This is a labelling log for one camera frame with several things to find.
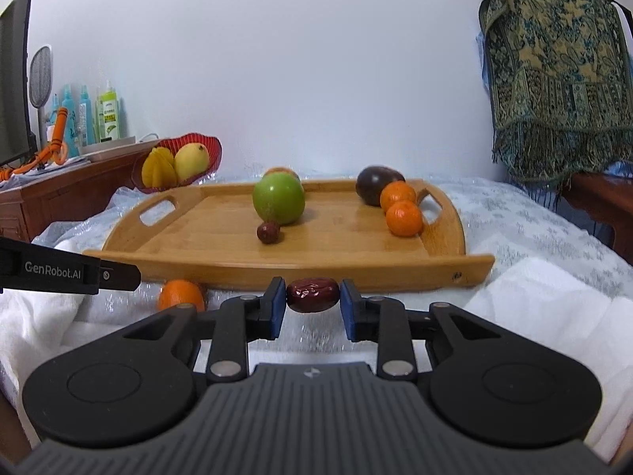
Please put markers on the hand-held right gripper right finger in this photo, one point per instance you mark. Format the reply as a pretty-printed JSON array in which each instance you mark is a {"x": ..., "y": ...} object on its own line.
[{"x": 347, "y": 311}]

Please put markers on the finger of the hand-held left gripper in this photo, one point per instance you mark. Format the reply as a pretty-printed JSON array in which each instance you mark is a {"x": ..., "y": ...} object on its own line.
[{"x": 121, "y": 277}]

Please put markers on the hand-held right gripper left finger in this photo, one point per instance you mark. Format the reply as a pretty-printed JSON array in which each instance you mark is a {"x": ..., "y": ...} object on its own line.
[{"x": 280, "y": 307}]

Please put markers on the large red date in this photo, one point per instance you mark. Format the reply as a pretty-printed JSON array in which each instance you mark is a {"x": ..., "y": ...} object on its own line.
[{"x": 312, "y": 296}]

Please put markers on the wooden serving tray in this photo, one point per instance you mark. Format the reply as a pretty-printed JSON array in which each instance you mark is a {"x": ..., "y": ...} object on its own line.
[{"x": 336, "y": 237}]

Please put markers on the white towel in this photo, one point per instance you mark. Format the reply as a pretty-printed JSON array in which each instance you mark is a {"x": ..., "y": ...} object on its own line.
[
  {"x": 39, "y": 326},
  {"x": 544, "y": 297}
]

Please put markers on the small tangerine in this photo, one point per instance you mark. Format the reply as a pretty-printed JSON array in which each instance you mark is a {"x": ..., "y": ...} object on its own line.
[
  {"x": 403, "y": 220},
  {"x": 398, "y": 193},
  {"x": 180, "y": 294}
]

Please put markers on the wooden cabinet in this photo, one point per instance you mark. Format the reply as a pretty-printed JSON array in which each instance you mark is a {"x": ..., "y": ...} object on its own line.
[{"x": 49, "y": 198}]

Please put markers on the small red date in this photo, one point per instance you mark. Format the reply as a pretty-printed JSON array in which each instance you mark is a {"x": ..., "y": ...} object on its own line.
[{"x": 269, "y": 232}]

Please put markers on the green apple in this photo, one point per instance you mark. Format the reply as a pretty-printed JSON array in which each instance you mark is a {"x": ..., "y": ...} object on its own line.
[{"x": 277, "y": 198}]

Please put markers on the yellow starfruit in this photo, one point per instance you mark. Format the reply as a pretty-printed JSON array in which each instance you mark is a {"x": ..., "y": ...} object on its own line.
[{"x": 158, "y": 168}]

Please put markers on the dark purple passion fruit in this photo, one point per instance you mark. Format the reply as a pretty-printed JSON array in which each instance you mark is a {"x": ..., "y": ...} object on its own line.
[{"x": 371, "y": 185}]

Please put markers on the brown-speckled orange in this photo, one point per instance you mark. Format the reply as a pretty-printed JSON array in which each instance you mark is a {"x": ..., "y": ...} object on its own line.
[{"x": 282, "y": 171}]

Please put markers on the yellow mango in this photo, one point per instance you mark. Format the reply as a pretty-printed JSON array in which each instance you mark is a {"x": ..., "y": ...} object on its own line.
[{"x": 192, "y": 161}]

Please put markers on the blue spray bottle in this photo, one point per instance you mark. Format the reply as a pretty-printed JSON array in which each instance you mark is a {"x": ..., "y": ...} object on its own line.
[
  {"x": 86, "y": 118},
  {"x": 69, "y": 118}
]

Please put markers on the red glass fruit bowl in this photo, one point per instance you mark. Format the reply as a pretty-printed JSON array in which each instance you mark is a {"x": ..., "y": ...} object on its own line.
[{"x": 210, "y": 146}]

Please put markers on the green label spray bottle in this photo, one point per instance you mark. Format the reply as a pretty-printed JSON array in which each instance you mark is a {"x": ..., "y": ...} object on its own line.
[{"x": 108, "y": 116}]

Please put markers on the black monitor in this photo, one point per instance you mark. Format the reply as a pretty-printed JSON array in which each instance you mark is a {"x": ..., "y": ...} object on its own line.
[{"x": 15, "y": 84}]

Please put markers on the white floral bed cover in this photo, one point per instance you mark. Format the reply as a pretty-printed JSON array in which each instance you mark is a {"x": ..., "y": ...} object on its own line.
[{"x": 519, "y": 227}]

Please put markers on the electric fly swatter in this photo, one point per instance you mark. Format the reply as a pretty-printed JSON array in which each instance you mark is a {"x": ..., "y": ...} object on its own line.
[{"x": 40, "y": 74}]

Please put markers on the brown wooden stand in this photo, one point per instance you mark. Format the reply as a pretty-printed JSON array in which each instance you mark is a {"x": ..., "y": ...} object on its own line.
[{"x": 598, "y": 198}]

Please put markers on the green patterned fringed shawl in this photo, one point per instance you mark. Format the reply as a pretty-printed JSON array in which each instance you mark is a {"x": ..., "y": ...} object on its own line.
[{"x": 554, "y": 59}]

